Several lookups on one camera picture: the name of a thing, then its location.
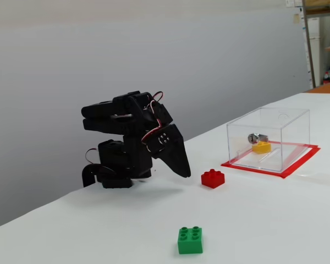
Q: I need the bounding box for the red white base cable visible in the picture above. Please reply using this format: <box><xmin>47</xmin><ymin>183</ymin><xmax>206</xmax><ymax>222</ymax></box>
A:
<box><xmin>85</xmin><ymin>147</ymin><xmax>99</xmax><ymax>166</ymax></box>

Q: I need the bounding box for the yellow lego brick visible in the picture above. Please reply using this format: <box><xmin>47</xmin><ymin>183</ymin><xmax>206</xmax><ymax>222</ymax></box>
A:
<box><xmin>251</xmin><ymin>140</ymin><xmax>272</xmax><ymax>154</ymax></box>

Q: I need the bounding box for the orange table surface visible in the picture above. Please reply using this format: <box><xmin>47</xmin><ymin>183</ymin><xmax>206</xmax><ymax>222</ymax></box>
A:
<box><xmin>305</xmin><ymin>82</ymin><xmax>330</xmax><ymax>95</ymax></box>

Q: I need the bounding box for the red lego brick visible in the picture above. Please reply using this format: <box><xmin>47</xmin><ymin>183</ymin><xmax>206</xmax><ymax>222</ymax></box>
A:
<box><xmin>201</xmin><ymin>169</ymin><xmax>226</xmax><ymax>190</ymax></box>

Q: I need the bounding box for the white cabinet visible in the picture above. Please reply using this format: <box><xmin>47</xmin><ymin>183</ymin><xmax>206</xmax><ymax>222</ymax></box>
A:
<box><xmin>307</xmin><ymin>17</ymin><xmax>324</xmax><ymax>83</ymax></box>

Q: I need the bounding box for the green lego brick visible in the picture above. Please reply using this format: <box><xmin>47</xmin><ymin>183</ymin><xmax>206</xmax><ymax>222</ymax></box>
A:
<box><xmin>177</xmin><ymin>225</ymin><xmax>204</xmax><ymax>255</ymax></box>

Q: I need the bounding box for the transparent acrylic box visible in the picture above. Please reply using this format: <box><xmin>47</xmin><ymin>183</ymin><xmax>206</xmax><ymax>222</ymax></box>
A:
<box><xmin>226</xmin><ymin>107</ymin><xmax>311</xmax><ymax>173</ymax></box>

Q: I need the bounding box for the red white wrist cable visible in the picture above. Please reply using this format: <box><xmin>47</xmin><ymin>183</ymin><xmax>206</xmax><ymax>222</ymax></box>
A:
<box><xmin>141</xmin><ymin>91</ymin><xmax>164</xmax><ymax>151</ymax></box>

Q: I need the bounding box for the black table clamp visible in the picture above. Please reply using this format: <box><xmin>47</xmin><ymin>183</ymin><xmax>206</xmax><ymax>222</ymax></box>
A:
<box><xmin>81</xmin><ymin>164</ymin><xmax>100</xmax><ymax>188</ymax></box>

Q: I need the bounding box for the red tape frame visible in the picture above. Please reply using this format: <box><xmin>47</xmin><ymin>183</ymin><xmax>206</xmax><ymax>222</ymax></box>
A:
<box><xmin>221</xmin><ymin>140</ymin><xmax>321</xmax><ymax>180</ymax></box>

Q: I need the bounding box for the silver cam lock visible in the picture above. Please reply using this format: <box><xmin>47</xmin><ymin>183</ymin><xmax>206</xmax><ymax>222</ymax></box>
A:
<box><xmin>247</xmin><ymin>133</ymin><xmax>269</xmax><ymax>145</ymax></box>

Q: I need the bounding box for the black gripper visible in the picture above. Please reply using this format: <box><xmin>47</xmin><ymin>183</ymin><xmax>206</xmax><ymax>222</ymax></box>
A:
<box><xmin>145</xmin><ymin>123</ymin><xmax>191</xmax><ymax>179</ymax></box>

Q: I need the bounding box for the grey metal shelf frame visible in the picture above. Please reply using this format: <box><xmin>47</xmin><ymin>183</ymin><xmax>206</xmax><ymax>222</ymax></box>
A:
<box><xmin>301</xmin><ymin>0</ymin><xmax>330</xmax><ymax>89</ymax></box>

